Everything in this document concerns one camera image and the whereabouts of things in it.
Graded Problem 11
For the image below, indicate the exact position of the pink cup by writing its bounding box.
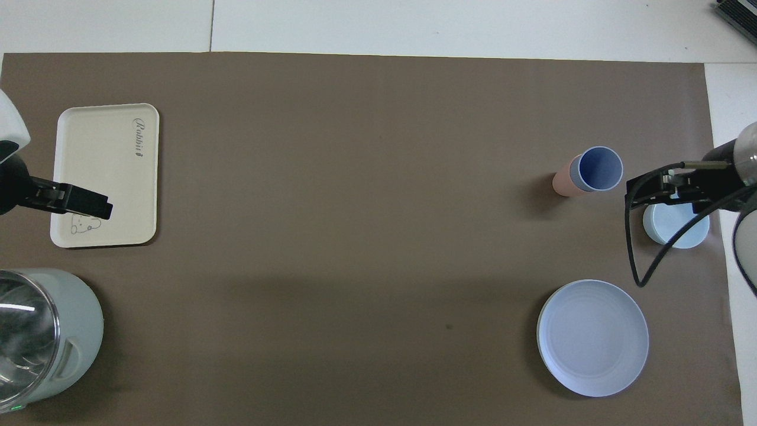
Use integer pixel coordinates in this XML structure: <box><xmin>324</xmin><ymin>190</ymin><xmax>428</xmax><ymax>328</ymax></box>
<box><xmin>552</xmin><ymin>155</ymin><xmax>586</xmax><ymax>198</ymax></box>

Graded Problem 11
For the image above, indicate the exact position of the blue ribbed cup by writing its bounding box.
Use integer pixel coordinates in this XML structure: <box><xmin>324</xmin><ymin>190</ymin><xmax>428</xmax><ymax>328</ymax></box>
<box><xmin>571</xmin><ymin>146</ymin><xmax>624</xmax><ymax>193</ymax></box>

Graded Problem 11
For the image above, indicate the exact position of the pale green glass-lid kettle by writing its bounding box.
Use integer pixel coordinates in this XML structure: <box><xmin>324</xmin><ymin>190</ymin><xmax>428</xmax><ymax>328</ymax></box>
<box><xmin>0</xmin><ymin>268</ymin><xmax>105</xmax><ymax>414</ymax></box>

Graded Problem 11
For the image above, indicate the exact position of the grey striped box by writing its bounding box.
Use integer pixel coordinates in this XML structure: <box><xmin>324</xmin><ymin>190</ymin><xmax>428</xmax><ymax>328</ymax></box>
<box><xmin>713</xmin><ymin>0</ymin><xmax>757</xmax><ymax>45</ymax></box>

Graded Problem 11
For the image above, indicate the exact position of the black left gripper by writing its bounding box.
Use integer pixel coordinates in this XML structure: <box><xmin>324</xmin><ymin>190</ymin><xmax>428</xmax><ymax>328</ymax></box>
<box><xmin>0</xmin><ymin>153</ymin><xmax>114</xmax><ymax>221</ymax></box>

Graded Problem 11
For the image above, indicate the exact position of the brown table mat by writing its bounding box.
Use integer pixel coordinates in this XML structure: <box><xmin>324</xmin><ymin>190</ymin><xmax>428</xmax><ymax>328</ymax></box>
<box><xmin>0</xmin><ymin>52</ymin><xmax>743</xmax><ymax>426</ymax></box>

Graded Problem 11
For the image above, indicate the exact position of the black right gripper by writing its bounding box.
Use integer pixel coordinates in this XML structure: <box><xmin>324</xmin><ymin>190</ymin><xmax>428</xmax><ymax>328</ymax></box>
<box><xmin>627</xmin><ymin>142</ymin><xmax>753</xmax><ymax>214</ymax></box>

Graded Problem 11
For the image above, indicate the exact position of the cream rabbit print tray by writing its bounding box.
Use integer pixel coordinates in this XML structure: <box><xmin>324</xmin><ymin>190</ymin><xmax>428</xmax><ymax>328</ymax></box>
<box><xmin>50</xmin><ymin>104</ymin><xmax>160</xmax><ymax>248</ymax></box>

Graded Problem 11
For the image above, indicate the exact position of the pale blue round plate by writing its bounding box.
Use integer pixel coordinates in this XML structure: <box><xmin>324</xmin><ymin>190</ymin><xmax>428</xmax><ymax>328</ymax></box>
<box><xmin>536</xmin><ymin>279</ymin><xmax>650</xmax><ymax>398</ymax></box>

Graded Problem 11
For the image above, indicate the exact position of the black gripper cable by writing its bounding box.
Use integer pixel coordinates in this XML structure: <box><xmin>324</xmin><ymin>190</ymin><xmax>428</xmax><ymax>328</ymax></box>
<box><xmin>626</xmin><ymin>161</ymin><xmax>757</xmax><ymax>289</ymax></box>

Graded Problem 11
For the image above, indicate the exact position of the light blue bowl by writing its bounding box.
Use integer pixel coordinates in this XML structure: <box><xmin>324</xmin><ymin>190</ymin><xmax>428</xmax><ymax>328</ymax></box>
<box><xmin>643</xmin><ymin>201</ymin><xmax>710</xmax><ymax>249</ymax></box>

